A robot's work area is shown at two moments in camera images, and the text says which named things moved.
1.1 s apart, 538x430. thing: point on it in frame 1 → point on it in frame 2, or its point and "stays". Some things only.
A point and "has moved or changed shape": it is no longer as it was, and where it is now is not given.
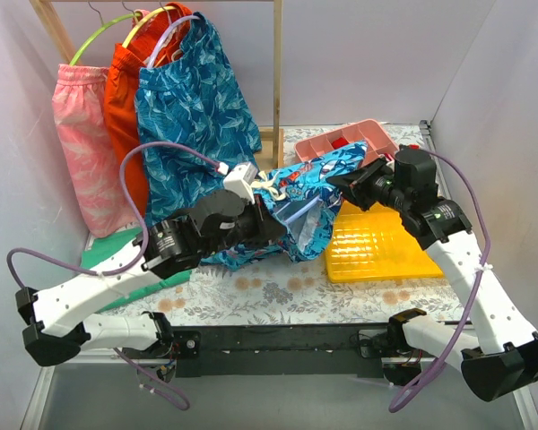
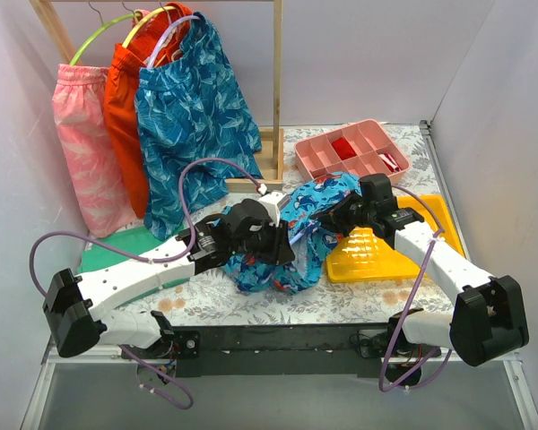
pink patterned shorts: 85,128 stays
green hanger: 86,39 stays
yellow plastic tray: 374,245 stays
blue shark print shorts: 300,197 has moved or changed shape
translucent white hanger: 162,34 stays
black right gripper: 359,187 → 343,213
